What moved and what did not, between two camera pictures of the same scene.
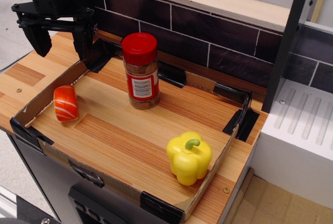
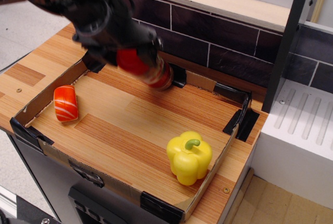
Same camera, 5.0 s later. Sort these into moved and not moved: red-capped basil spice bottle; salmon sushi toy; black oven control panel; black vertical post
Moved: red-capped basil spice bottle
Not moved: salmon sushi toy; black vertical post; black oven control panel
